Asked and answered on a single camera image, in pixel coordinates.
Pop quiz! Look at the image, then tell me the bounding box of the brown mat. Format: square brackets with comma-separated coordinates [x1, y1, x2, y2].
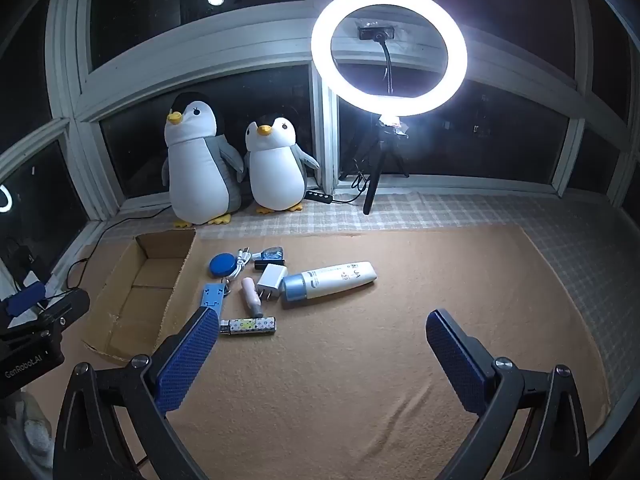
[57, 224, 608, 480]

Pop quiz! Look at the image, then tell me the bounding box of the small penguin plush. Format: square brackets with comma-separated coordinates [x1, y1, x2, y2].
[243, 113, 321, 215]

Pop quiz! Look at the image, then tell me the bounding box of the black ring light cable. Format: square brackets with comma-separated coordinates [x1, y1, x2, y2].
[330, 170, 368, 206]

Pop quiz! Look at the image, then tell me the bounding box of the white charger plug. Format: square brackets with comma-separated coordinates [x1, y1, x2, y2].
[256, 263, 288, 303]

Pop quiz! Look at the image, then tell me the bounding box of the cardboard box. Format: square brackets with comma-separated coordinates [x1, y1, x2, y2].
[82, 227, 197, 366]

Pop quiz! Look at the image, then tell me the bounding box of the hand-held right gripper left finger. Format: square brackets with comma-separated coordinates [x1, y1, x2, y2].
[52, 305, 222, 480]

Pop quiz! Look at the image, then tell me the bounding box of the white usb cable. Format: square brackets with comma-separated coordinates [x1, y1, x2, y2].
[220, 246, 256, 281]

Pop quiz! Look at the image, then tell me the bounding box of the checked cloth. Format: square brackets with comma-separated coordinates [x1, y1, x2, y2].
[65, 192, 636, 411]

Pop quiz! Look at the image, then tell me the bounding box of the white window frame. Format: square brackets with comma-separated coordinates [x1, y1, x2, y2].
[0, 0, 640, 241]

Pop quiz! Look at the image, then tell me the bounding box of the black power cable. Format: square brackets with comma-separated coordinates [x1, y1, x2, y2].
[67, 204, 173, 306]

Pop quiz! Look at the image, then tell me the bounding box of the blue round lid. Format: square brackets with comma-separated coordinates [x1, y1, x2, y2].
[209, 252, 242, 278]

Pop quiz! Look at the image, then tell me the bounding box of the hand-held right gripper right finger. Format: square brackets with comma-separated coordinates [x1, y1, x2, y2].
[426, 309, 591, 480]

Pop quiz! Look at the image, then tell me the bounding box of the black gooseneck phone holder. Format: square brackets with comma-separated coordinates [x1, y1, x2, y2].
[357, 24, 397, 96]

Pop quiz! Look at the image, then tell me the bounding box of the white and blue lotion tube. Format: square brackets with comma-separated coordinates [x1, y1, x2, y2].
[281, 261, 377, 307]

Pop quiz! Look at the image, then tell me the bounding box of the small pink bottle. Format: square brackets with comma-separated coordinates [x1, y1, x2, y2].
[241, 277, 265, 318]

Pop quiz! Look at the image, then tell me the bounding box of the large penguin plush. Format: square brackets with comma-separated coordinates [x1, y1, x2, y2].
[161, 91, 246, 228]

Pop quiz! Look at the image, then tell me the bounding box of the patterned lighter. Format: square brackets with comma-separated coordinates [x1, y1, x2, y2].
[220, 316, 277, 337]

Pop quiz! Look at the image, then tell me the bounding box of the white cloth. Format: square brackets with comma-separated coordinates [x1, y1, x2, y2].
[10, 390, 53, 466]

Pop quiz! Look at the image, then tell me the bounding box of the blue card keychain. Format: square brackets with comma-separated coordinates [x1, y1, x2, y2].
[201, 282, 233, 313]

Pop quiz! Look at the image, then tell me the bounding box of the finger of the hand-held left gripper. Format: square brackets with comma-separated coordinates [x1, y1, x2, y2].
[0, 282, 47, 332]
[35, 288, 92, 335]

